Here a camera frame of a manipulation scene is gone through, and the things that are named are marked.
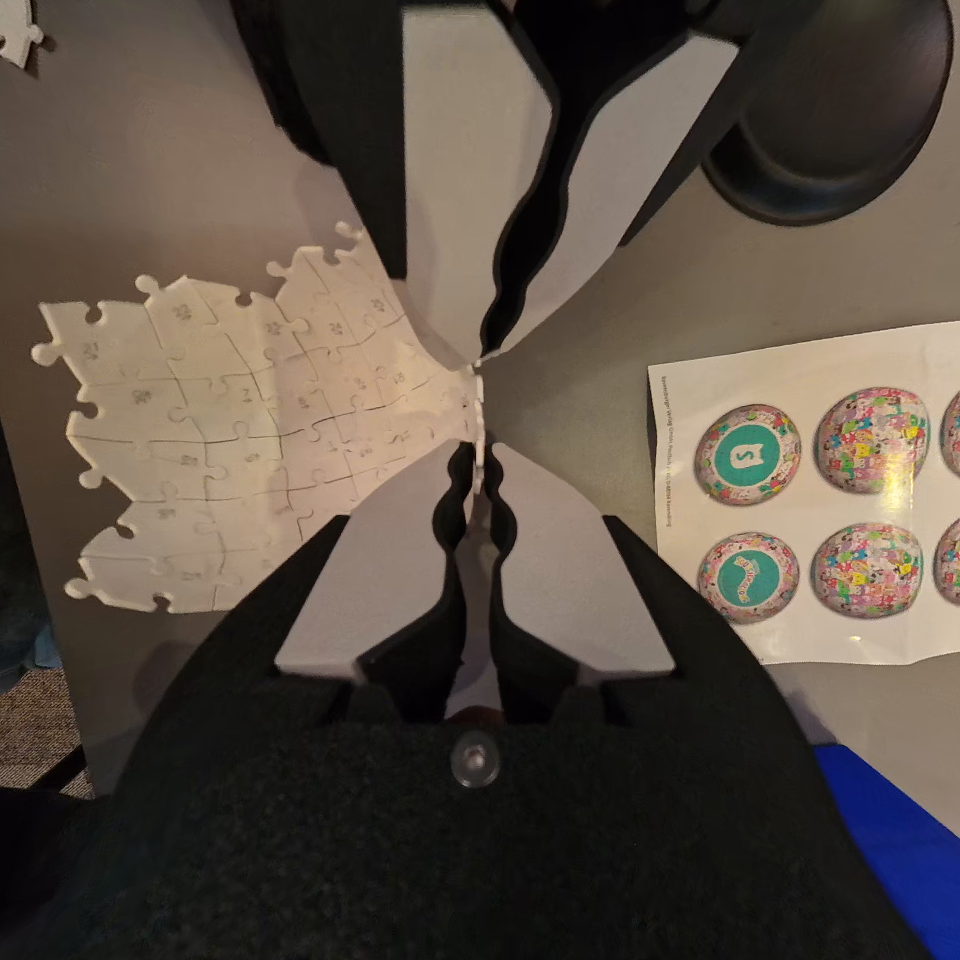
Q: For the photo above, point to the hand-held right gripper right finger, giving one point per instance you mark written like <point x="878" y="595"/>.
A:
<point x="585" y="592"/>

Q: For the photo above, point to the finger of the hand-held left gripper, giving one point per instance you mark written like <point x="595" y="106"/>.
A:
<point x="465" y="150"/>
<point x="637" y="150"/>

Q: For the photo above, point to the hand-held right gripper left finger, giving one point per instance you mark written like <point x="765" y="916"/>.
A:
<point x="360" y="592"/>

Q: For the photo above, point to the white puzzle ball shell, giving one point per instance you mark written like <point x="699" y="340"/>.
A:
<point x="225" y="420"/>

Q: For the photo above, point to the black round ball stand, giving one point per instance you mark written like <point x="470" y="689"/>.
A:
<point x="847" y="112"/>

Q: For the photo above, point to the printed instruction sheet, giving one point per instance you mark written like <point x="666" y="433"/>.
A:
<point x="862" y="375"/>

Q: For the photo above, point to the person's blue jeans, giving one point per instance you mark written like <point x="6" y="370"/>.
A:
<point x="26" y="645"/>

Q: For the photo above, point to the blue plastic bin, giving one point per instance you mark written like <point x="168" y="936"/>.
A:
<point x="900" y="847"/>

